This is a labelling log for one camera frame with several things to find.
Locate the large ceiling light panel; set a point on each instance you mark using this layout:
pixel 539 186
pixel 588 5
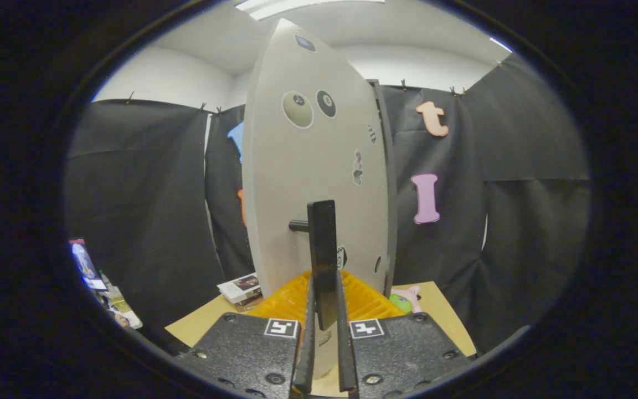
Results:
pixel 297 5

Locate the grey shoe cabinet door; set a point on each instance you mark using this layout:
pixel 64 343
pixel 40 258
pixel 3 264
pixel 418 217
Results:
pixel 297 183

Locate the tan cardboard floor sheet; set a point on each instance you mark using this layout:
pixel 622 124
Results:
pixel 202 327

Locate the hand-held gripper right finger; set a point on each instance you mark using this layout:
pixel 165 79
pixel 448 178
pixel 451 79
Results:
pixel 402 349

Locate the stack of books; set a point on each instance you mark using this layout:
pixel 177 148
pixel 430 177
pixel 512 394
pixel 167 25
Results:
pixel 238 288

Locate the black backdrop cloth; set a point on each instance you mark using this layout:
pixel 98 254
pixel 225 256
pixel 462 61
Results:
pixel 142 194

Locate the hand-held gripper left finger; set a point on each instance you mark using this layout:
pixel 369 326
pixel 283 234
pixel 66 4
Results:
pixel 241 349

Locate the pink and green plush toy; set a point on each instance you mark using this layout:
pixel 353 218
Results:
pixel 405 302

